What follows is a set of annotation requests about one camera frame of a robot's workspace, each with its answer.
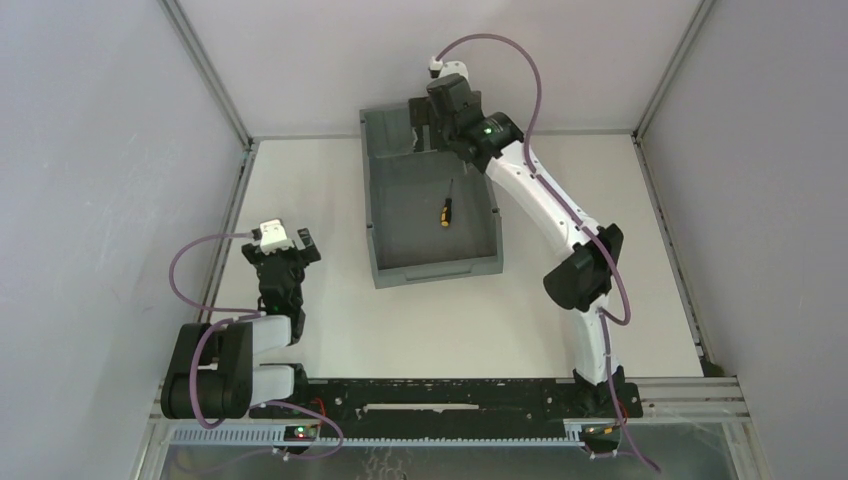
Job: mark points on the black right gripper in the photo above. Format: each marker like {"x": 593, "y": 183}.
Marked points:
{"x": 429, "y": 110}

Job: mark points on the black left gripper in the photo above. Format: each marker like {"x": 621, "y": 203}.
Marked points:
{"x": 282, "y": 258}

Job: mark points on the black yellow screwdriver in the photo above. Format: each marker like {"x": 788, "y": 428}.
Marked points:
{"x": 447, "y": 209}

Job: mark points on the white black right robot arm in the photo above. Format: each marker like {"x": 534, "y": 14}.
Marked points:
{"x": 587, "y": 252}

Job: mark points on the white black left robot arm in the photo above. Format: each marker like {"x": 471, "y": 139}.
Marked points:
{"x": 211, "y": 375}

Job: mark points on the grey plastic storage bin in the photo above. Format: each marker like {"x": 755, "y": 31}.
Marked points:
{"x": 404, "y": 194}

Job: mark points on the small lit circuit board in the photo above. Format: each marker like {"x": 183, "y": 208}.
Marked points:
{"x": 301, "y": 433}

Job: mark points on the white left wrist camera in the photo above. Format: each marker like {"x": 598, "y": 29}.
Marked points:
{"x": 271, "y": 236}

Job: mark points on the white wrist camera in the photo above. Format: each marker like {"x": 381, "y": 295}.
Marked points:
{"x": 271, "y": 236}
{"x": 441, "y": 68}

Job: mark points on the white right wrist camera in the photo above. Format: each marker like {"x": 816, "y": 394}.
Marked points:
{"x": 441, "y": 68}

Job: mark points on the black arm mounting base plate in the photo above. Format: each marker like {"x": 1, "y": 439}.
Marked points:
{"x": 455, "y": 409}

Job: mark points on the aluminium enclosure frame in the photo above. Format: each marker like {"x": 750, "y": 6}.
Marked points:
{"x": 304, "y": 68}

